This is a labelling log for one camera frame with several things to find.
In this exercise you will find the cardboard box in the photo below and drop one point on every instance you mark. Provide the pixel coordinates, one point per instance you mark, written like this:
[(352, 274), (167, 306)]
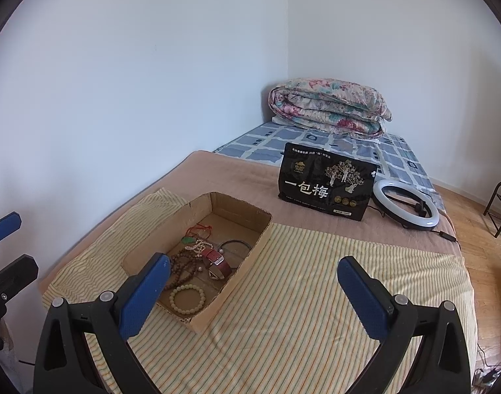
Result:
[(242, 217)]

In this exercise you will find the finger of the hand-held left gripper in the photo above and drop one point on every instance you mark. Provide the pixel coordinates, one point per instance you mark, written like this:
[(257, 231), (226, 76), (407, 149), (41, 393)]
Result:
[(4, 227), (12, 275)]

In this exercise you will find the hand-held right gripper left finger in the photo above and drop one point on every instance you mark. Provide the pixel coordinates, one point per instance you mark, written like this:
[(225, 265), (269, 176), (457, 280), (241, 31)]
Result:
[(147, 291)]

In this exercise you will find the pink blanket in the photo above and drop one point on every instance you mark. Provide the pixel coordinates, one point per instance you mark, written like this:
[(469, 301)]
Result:
[(242, 172)]

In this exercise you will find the striped yellow towel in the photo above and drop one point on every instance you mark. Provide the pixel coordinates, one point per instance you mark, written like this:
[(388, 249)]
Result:
[(308, 295)]

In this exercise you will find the black snack bag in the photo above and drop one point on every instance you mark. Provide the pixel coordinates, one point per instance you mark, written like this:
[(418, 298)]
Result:
[(316, 188)]

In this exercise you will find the blue patterned bed sheet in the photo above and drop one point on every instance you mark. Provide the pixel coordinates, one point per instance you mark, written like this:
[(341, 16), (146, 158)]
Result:
[(258, 143)]

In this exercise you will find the blue bangle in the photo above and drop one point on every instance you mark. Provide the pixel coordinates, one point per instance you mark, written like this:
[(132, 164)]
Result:
[(234, 241)]

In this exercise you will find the black metal rack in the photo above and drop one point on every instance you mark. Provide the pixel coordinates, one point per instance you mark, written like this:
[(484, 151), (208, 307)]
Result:
[(494, 205)]

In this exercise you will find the folded floral quilt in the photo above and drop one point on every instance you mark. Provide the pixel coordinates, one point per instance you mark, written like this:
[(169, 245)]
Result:
[(328, 106)]

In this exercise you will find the black phone clamp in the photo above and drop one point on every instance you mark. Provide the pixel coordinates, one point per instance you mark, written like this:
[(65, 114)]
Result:
[(418, 208)]

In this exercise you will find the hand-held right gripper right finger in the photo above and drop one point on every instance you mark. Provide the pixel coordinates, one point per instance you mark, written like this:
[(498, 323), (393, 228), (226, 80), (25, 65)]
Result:
[(361, 295)]

